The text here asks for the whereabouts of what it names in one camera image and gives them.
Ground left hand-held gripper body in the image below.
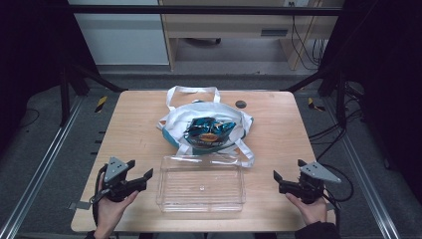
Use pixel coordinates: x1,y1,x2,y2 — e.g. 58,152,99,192
90,156,136,204

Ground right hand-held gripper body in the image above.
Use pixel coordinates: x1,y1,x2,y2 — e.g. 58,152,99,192
289,160,342,205

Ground clear plastic container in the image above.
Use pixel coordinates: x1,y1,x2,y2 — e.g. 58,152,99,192
155,153,247,214

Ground blue snack packet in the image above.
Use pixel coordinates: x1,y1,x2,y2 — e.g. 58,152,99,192
182,117,238,149

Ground white tote bag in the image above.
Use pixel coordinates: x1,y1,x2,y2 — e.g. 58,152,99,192
156,85,256,168

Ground person's right hand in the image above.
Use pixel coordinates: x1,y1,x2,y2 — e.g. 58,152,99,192
285,192,329,227

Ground person's left hand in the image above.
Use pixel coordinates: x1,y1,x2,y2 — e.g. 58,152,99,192
95,172,140,237

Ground grey table edge tab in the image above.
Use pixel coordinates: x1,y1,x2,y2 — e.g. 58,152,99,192
67,200,93,211

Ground yellow black floor tape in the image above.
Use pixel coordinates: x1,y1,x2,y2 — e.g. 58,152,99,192
94,95,109,115
306,97,326,114

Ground black metal stand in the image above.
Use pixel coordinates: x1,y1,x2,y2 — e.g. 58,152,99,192
59,62,129,127
281,65,348,129

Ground white cabinet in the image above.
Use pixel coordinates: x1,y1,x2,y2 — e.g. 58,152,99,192
67,0,170,67

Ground dark curtain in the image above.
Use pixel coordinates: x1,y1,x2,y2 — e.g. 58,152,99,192
0,0,100,153
326,0,422,203

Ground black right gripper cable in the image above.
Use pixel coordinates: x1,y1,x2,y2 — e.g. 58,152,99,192
319,163,355,233

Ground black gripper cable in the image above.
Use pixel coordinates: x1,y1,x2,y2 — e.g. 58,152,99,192
92,164,107,227
319,163,355,233

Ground black floor cables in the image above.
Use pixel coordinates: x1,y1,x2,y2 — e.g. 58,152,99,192
308,108,365,161

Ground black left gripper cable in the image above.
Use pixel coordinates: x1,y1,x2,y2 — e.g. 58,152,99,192
92,164,107,227

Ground aluminium floor rail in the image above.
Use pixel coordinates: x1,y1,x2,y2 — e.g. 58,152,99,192
321,97,403,239
0,95,85,239

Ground black cables under desk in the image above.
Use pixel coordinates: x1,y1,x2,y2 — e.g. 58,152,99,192
290,14,330,72

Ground black horizontal frame bar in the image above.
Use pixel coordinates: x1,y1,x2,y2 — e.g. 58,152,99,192
67,4,343,17

